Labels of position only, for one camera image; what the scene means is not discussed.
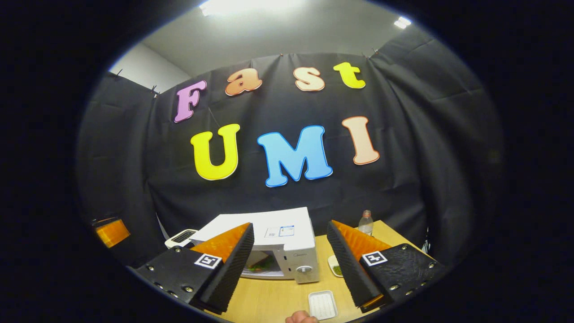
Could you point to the white microwave oven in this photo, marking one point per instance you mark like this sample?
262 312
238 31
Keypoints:
287 224

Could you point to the white rectangular tray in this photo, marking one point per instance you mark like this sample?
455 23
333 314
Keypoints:
323 305

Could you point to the sandwich with lettuce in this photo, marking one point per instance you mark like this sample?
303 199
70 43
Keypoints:
262 262

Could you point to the white toaster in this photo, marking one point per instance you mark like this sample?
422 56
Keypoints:
179 237

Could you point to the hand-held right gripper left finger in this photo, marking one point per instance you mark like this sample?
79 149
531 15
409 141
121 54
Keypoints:
233 269

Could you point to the divided plate of beans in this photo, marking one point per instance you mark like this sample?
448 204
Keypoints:
335 267

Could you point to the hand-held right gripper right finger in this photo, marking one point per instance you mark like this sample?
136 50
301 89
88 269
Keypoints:
347 269

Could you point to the large ceiling light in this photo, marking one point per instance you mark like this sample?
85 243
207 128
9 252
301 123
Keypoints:
251 5

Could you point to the small ceiling light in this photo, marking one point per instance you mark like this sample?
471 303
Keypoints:
402 22

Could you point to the black backdrop cloth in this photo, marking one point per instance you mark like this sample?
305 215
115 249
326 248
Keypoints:
403 188

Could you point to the clear plastic bottle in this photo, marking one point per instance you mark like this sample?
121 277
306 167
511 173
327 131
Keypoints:
366 224

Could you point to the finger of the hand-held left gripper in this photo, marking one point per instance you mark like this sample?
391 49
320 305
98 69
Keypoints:
112 233

